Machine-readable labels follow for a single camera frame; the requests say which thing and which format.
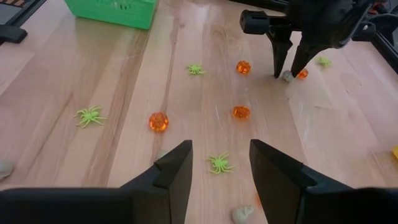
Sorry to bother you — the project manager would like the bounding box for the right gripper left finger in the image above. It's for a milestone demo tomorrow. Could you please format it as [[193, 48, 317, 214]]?
[[119, 139, 194, 224]]

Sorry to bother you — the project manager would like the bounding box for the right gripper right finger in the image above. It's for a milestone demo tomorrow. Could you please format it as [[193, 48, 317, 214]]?
[[249, 139, 355, 224]]

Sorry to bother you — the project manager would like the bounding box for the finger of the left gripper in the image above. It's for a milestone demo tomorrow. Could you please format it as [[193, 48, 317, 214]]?
[[290, 42, 328, 78], [266, 30, 294, 79]]

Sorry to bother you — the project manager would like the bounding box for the green plastic spider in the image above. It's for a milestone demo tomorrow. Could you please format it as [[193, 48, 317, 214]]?
[[316, 55, 333, 68], [207, 151, 236, 175], [73, 105, 108, 129], [186, 63, 206, 76]]

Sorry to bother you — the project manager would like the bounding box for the office chair with grey base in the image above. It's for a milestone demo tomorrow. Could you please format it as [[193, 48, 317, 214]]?
[[368, 0, 398, 37]]

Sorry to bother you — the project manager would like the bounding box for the green plastic basket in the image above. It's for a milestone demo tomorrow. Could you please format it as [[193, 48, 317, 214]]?
[[63, 0, 159, 30]]

